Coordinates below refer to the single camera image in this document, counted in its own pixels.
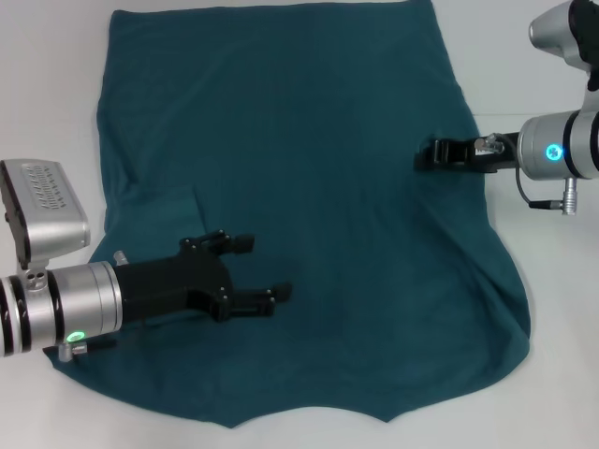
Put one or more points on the teal blue shirt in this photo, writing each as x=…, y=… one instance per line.
x=304, y=163

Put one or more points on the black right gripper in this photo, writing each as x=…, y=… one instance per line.
x=496, y=161

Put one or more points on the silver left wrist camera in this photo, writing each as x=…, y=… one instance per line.
x=47, y=210

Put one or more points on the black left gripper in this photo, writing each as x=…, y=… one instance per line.
x=168, y=285

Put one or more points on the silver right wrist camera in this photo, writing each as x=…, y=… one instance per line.
x=552, y=28

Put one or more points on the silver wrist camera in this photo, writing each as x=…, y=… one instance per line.
x=552, y=28
x=47, y=210

